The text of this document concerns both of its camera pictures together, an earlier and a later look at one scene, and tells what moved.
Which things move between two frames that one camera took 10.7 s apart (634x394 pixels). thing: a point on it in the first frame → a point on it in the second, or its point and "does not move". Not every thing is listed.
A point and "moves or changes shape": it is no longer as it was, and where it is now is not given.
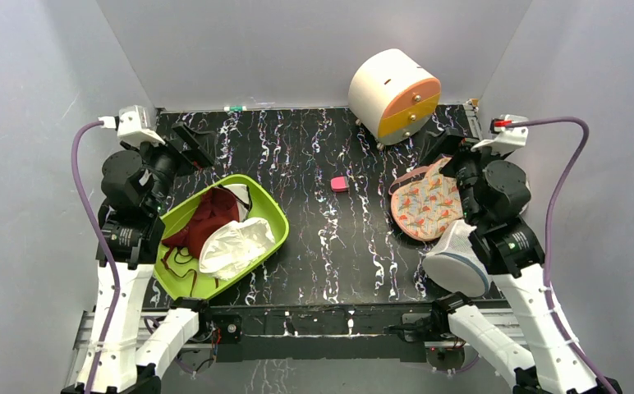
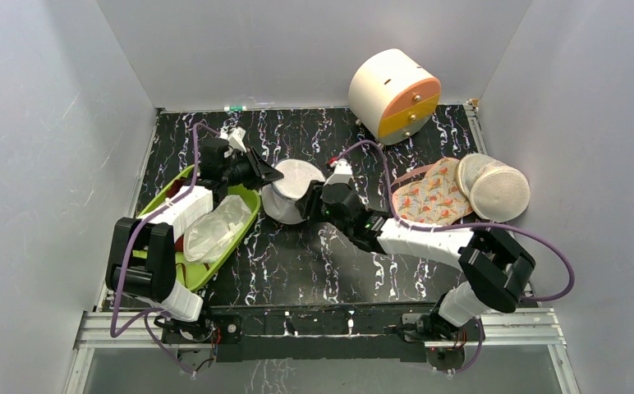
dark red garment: (216, 206) → (179, 244)
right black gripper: (448, 150) → (310, 201)
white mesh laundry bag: (452, 265) moves or changes shape
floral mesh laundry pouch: (425, 210) does not move
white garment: (237, 243) → (206, 239)
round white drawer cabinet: (392, 95) does not move
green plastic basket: (263, 205) → (190, 275)
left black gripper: (200, 156) → (259, 168)
